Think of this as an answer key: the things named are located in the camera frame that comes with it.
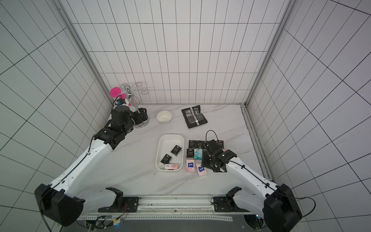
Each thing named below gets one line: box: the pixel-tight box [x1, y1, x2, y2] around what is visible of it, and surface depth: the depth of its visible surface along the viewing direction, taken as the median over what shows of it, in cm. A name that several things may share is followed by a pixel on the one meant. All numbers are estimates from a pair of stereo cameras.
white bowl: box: [156, 110, 173, 124], surface depth 108 cm
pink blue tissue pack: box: [185, 159, 196, 173], surface depth 86 cm
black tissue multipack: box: [181, 104, 208, 129], surface depth 112 cm
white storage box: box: [155, 133, 185, 172], surface depth 91 cm
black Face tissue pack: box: [188, 140, 196, 149], surface depth 96 cm
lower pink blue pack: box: [164, 163, 179, 171], surface depth 83 cm
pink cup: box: [109, 86, 128, 100], surface depth 89 cm
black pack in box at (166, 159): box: [160, 153, 172, 165], surface depth 89 cm
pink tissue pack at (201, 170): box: [195, 163, 208, 177], surface depth 84 cm
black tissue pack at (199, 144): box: [196, 140, 203, 149], surface depth 97 cm
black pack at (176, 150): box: [170, 144, 183, 157], surface depth 92 cm
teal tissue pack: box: [193, 148, 203, 160], surface depth 91 cm
